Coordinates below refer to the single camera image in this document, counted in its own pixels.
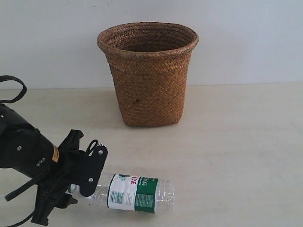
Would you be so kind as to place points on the brown woven wicker basket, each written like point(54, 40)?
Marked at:
point(149, 64)

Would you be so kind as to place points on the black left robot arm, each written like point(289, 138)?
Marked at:
point(17, 140)

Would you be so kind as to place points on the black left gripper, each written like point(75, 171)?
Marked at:
point(56, 168)

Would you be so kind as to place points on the clear plastic water bottle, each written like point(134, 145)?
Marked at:
point(130, 192)

